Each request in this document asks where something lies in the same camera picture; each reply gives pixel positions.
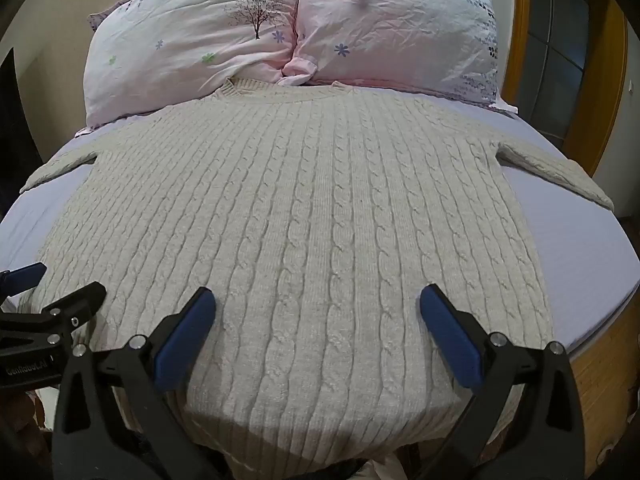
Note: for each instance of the wooden framed door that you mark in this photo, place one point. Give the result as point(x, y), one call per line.
point(565, 55)

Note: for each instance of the pink pillow with dotted print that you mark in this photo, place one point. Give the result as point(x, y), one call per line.
point(395, 25)

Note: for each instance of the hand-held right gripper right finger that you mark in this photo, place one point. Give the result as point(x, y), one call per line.
point(452, 335)

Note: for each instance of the wooden bed frame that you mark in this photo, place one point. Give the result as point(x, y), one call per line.
point(607, 380)

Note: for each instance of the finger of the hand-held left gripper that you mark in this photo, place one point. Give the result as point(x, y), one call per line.
point(25, 276)
point(72, 307)

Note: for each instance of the pink pillow with tree print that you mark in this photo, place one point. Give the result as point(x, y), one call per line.
point(195, 40)

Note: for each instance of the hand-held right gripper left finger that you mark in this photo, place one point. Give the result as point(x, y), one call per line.
point(186, 334)

